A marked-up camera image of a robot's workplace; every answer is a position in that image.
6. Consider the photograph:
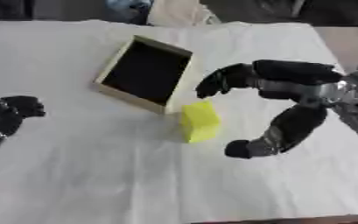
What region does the person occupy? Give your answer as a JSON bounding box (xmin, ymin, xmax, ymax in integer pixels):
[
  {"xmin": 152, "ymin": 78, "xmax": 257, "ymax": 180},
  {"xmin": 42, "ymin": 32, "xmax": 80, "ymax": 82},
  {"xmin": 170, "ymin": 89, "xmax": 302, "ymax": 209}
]
[{"xmin": 103, "ymin": 0, "xmax": 221, "ymax": 26}]

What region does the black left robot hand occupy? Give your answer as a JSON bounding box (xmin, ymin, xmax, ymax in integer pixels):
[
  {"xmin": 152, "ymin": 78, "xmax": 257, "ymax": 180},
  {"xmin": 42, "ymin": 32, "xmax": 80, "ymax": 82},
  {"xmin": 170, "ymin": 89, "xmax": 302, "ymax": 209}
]
[{"xmin": 0, "ymin": 94, "xmax": 47, "ymax": 170}]

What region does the tan cardboard box black inside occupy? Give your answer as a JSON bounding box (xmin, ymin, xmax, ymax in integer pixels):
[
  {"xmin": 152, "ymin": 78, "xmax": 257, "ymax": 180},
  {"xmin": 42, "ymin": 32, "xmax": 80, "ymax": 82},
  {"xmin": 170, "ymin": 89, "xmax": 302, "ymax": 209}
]
[{"xmin": 91, "ymin": 34, "xmax": 194, "ymax": 116}]

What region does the yellow block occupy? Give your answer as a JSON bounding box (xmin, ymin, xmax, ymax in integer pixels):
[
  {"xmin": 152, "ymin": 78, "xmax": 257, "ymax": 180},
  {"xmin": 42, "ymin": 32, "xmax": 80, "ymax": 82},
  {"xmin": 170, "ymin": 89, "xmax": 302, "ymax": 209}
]
[{"xmin": 179, "ymin": 100, "xmax": 223, "ymax": 144}]

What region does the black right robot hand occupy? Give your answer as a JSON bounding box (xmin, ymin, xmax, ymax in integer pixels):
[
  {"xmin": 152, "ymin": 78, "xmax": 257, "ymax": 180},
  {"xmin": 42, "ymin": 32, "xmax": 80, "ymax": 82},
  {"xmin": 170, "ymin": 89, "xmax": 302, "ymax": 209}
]
[{"xmin": 193, "ymin": 59, "xmax": 346, "ymax": 160}]

